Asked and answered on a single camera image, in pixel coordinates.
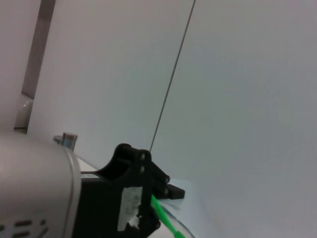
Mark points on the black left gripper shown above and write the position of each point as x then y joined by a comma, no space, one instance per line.
104,205

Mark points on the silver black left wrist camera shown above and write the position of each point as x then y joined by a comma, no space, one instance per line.
34,186

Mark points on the clear green-zip document bag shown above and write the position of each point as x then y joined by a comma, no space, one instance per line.
188,203

